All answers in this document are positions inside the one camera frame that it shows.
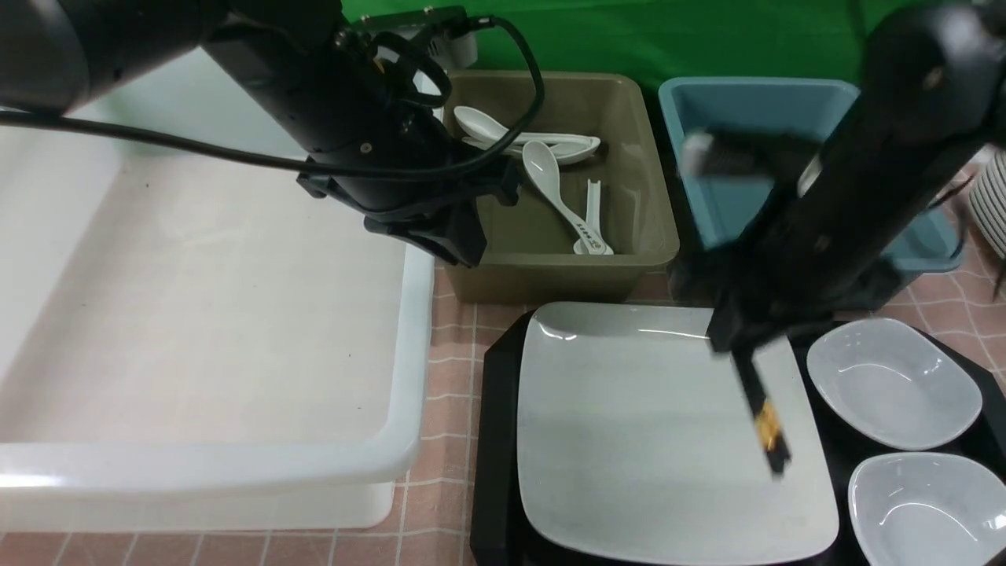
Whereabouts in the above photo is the white spoon top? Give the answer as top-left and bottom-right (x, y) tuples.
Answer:
(453, 106), (601, 156)

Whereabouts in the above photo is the pink checkered tablecloth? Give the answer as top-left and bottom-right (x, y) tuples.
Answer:
(0, 163), (1006, 566)

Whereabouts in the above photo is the white spoon right side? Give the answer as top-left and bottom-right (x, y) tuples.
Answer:
(574, 179), (601, 255)

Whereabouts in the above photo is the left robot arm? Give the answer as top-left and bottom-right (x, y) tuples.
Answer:
(1, 1), (544, 267)

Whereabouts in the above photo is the stack of white plates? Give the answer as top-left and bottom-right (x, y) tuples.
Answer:
(967, 149), (1005, 259)

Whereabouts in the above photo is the black chopstick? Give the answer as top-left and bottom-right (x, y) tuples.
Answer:
(750, 385), (791, 479)

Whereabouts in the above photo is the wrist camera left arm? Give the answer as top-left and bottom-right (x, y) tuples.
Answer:
(353, 5), (478, 71)

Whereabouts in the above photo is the large white plastic bin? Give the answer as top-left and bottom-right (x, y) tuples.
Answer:
(0, 47), (435, 531)

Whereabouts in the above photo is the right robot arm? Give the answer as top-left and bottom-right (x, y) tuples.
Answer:
(671, 1), (1004, 416)

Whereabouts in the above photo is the blue plastic bin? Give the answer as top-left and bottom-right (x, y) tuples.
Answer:
(659, 76), (962, 311)

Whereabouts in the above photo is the green cloth backdrop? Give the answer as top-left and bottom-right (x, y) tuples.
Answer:
(338, 0), (912, 95)

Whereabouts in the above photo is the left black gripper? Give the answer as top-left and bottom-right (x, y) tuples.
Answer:
(297, 118), (522, 267)

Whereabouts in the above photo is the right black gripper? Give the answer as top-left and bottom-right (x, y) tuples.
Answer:
(668, 228), (905, 410)

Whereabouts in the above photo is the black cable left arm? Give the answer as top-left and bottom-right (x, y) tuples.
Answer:
(0, 14), (546, 182)

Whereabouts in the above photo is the olive green plastic bin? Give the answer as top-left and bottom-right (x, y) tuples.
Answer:
(445, 72), (680, 305)

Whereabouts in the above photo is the white square plate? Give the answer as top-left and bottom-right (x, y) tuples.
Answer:
(516, 302), (840, 565)

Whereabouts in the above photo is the white bowl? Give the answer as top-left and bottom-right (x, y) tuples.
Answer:
(847, 452), (1005, 565)
(807, 318), (983, 451)

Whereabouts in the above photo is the white spoon with lettering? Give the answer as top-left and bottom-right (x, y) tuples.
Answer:
(521, 141), (615, 255)

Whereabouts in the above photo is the black plastic tray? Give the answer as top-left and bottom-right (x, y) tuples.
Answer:
(468, 313), (1005, 565)

